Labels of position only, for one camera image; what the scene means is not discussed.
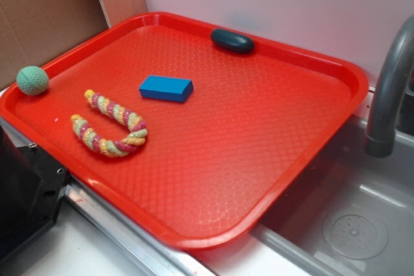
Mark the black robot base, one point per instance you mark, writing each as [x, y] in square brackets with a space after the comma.
[32, 185]

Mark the red plastic tray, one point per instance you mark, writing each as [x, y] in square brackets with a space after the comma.
[211, 166]

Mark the blue rectangular block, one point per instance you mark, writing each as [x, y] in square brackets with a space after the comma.
[166, 88]

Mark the dark teal oval stone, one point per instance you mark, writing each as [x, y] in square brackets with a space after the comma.
[232, 41]

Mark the grey plastic sink basin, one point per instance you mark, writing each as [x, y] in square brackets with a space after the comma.
[347, 213]

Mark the grey curved faucet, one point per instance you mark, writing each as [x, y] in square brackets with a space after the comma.
[392, 105]

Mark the green textured ball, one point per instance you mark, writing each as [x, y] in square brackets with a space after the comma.
[32, 80]

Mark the brown cardboard panel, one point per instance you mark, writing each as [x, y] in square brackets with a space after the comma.
[34, 32]

